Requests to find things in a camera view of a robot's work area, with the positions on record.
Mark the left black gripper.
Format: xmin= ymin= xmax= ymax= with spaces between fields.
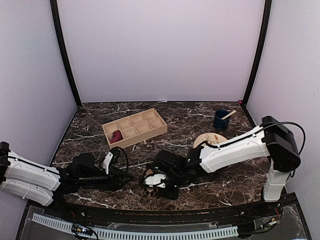
xmin=77 ymin=166 xmax=134 ymax=192

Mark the brown argyle sock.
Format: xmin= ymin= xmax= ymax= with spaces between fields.
xmin=142 ymin=169 xmax=159 ymax=198

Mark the maroon striped sock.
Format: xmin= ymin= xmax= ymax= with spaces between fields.
xmin=109 ymin=130 xmax=123 ymax=144

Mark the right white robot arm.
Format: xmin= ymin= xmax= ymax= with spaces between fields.
xmin=143 ymin=116 xmax=302 ymax=217

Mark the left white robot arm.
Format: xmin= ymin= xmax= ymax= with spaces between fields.
xmin=0 ymin=141 xmax=133 ymax=218

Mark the wooden compartment tray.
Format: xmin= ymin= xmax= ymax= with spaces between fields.
xmin=102 ymin=108 xmax=168 ymax=149

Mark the round painted wooden plate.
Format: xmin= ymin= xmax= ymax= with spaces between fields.
xmin=192 ymin=132 xmax=227 ymax=149

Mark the small circuit board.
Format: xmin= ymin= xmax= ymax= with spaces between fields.
xmin=71 ymin=223 xmax=93 ymax=236

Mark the dark blue mug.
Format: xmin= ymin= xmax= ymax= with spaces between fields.
xmin=213 ymin=109 xmax=231 ymax=131

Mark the wooden stick in mug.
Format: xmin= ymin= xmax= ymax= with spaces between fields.
xmin=221 ymin=110 xmax=237 ymax=120

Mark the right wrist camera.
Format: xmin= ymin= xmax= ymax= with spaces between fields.
xmin=143 ymin=173 xmax=167 ymax=189

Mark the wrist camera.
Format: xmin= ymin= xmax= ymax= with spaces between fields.
xmin=102 ymin=148 xmax=121 ymax=175
xmin=143 ymin=173 xmax=167 ymax=189

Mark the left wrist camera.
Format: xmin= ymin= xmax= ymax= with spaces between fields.
xmin=102 ymin=148 xmax=121 ymax=175

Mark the left camera black cable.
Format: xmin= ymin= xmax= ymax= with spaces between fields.
xmin=109 ymin=146 xmax=130 ymax=181

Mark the black front rail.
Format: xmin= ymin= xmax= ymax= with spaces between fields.
xmin=26 ymin=193 xmax=300 ymax=226

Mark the white slotted cable duct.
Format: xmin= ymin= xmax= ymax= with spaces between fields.
xmin=31 ymin=213 xmax=239 ymax=240

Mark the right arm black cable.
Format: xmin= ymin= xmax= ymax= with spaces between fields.
xmin=198 ymin=121 xmax=306 ymax=177

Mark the left black frame post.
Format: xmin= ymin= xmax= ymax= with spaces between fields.
xmin=50 ymin=0 xmax=82 ymax=108

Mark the black frame post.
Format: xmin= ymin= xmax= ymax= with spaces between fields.
xmin=50 ymin=0 xmax=82 ymax=108
xmin=241 ymin=0 xmax=272 ymax=109

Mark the right black frame post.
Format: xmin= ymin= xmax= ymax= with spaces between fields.
xmin=241 ymin=0 xmax=272 ymax=109

